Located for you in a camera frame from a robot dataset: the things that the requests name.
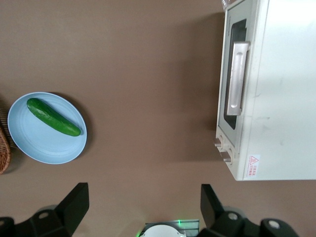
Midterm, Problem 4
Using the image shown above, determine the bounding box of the light blue plate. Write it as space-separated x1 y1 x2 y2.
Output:
6 91 87 165

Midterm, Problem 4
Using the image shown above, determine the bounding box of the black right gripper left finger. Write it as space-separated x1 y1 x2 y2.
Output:
0 182 90 237

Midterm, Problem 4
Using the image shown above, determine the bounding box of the oven door with glass window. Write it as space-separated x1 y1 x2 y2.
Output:
216 3 261 139

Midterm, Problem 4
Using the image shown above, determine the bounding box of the brown wicker basket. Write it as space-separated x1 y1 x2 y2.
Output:
0 98 12 175

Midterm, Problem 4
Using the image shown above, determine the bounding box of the silver oven knob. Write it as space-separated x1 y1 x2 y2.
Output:
212 136 226 149
220 149 235 165

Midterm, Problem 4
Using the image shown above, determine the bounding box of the aluminium arm base plate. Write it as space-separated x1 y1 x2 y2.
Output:
144 218 200 237

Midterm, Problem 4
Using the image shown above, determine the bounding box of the red warning sticker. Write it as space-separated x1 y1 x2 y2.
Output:
246 154 261 177

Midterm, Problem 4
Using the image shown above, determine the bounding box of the silver oven door handle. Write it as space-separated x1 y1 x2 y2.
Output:
226 40 251 117

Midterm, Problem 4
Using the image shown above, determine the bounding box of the green cucumber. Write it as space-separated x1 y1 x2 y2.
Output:
26 97 82 137

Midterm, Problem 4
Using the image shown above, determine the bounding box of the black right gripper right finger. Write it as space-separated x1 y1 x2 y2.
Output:
199 184 300 237

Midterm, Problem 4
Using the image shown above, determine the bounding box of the brown table cover sheet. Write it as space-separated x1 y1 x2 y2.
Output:
0 0 316 237

